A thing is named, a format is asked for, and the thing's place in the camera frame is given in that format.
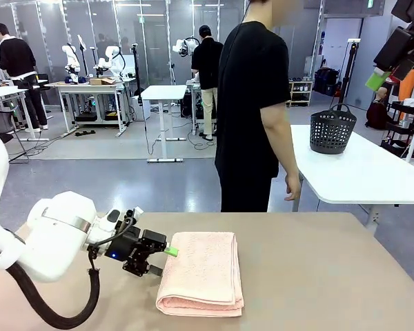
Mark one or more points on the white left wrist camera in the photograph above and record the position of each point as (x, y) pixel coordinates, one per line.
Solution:
(135, 213)

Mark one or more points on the wooden shoe rack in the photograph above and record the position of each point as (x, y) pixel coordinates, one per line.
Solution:
(302, 93)

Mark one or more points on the white desk with papers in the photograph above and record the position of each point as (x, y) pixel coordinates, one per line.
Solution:
(7, 90)

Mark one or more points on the pink towel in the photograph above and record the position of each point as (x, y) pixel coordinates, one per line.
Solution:
(203, 272)

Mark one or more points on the person's right hand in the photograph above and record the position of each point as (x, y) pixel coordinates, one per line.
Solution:
(293, 188)

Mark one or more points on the person in black T-shirt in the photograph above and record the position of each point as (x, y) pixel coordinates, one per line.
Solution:
(248, 103)

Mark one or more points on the white side table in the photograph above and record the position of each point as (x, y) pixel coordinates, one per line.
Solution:
(359, 176)

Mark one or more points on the dark perforated plastic basket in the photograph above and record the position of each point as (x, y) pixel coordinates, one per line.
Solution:
(331, 136)

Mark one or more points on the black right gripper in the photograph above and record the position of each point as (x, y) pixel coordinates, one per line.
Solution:
(412, 8)

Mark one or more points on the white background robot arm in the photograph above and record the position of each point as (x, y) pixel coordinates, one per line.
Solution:
(71, 57)
(183, 46)
(112, 58)

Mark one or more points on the seated doll in dark red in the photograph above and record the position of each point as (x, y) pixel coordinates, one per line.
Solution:
(377, 113)

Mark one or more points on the empty white standing desk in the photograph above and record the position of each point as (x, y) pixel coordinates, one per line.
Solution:
(164, 92)

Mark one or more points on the orange cloth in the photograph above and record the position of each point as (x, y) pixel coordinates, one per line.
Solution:
(410, 88)

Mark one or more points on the black suitcase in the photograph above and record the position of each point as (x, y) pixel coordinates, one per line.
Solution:
(326, 81)

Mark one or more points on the black power strip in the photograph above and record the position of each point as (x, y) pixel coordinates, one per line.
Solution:
(86, 133)

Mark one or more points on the black camera tripod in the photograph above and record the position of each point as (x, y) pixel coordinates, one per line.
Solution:
(136, 69)

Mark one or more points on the person with black cap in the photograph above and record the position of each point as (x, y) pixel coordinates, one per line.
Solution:
(207, 65)

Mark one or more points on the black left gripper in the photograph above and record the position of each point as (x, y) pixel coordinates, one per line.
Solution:
(124, 246)

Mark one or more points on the black light stand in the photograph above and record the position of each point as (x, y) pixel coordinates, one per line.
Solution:
(351, 58)

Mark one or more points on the white desk with robots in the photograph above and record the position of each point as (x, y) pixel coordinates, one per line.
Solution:
(86, 88)

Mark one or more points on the cardboard box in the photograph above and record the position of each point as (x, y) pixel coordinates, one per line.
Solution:
(101, 81)

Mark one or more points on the person's right forearm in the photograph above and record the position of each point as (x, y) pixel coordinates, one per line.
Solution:
(284, 151)

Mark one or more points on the black trolley cart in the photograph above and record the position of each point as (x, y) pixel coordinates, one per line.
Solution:
(398, 129)

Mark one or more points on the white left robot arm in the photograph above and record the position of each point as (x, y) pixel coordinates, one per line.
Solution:
(55, 238)

